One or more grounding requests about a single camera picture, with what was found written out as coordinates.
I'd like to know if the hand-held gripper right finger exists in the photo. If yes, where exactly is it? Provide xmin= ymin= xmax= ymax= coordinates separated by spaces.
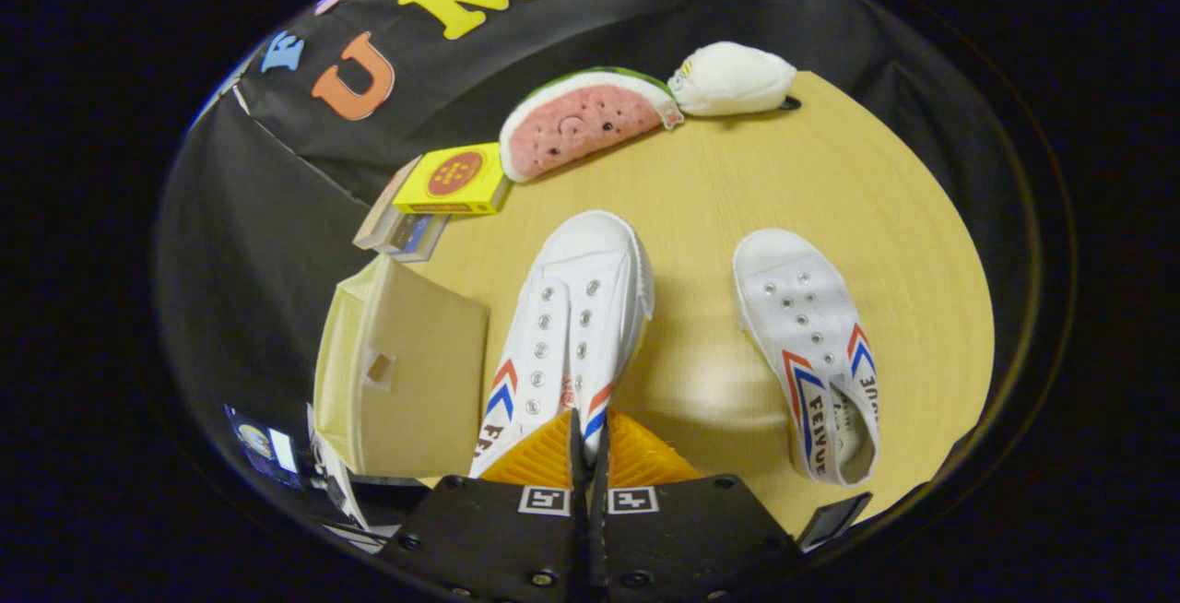
xmin=590 ymin=409 xmax=805 ymax=603

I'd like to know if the beige storage box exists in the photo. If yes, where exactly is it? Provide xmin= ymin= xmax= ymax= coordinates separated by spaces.
xmin=313 ymin=254 xmax=490 ymax=480

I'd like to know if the white canvas shoe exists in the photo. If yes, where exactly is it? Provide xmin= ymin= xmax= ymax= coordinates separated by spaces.
xmin=732 ymin=229 xmax=881 ymax=490
xmin=468 ymin=209 xmax=656 ymax=479

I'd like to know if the white plush toy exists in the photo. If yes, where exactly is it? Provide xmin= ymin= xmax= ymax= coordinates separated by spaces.
xmin=668 ymin=41 xmax=801 ymax=117

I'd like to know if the lit display screen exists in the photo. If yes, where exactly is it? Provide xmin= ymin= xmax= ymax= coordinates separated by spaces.
xmin=226 ymin=405 xmax=302 ymax=491

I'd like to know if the yellow book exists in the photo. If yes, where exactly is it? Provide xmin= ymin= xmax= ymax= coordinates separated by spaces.
xmin=393 ymin=142 xmax=513 ymax=216

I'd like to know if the watermelon slice plush toy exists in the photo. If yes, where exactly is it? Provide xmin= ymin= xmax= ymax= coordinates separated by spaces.
xmin=499 ymin=66 xmax=685 ymax=183

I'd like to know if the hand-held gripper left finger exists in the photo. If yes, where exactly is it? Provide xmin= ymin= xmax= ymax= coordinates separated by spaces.
xmin=380 ymin=408 xmax=591 ymax=603

